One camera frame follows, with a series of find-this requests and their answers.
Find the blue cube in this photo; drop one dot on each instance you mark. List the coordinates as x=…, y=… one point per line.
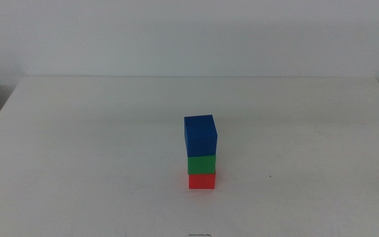
x=200, y=135

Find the green cube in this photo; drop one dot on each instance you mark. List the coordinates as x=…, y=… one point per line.
x=201, y=164

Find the red cube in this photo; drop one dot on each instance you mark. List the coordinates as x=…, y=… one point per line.
x=202, y=181

